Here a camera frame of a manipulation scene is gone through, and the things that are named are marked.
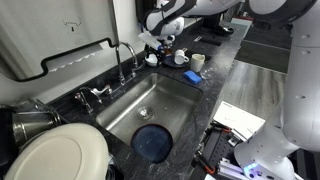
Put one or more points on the stainless steel sink basin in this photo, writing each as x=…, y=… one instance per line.
x=172, y=101

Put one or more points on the white paper sheet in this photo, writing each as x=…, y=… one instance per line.
x=242, y=123

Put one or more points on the sink drain strainer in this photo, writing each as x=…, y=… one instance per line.
x=145, y=113

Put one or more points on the stainless steel pot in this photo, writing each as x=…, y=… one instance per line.
x=23, y=121

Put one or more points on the large white plate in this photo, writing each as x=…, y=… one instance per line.
x=70, y=152

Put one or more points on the dark blue plate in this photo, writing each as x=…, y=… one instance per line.
x=152, y=141

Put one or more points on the faucet handle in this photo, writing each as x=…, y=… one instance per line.
x=137, y=68
x=107, y=90

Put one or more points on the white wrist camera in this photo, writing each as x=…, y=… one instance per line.
x=151, y=41

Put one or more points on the right faucet handle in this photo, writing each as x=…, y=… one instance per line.
x=137, y=68

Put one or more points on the small white cup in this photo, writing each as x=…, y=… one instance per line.
x=152, y=60

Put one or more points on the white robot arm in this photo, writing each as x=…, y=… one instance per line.
x=168, y=18

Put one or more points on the left faucet handle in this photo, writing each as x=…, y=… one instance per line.
x=107, y=90

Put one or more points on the chrome side sprayer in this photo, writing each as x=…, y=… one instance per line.
x=85, y=95

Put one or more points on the white mug on saucer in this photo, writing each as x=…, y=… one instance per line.
x=180, y=57

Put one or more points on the clear glass cup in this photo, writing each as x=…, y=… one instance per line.
x=208, y=70

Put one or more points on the blue sponge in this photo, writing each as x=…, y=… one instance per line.
x=192, y=77

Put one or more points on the paper towel dispenser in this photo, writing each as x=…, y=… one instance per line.
x=41, y=36

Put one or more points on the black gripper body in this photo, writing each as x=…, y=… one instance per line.
x=164, y=51

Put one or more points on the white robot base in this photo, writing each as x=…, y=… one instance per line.
x=295, y=124

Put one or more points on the chrome gooseneck faucet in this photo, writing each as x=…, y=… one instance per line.
x=120, y=63

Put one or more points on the dark blue saucer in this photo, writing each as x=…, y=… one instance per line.
x=169, y=61

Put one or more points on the cream ceramic mug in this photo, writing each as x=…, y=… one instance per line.
x=197, y=61

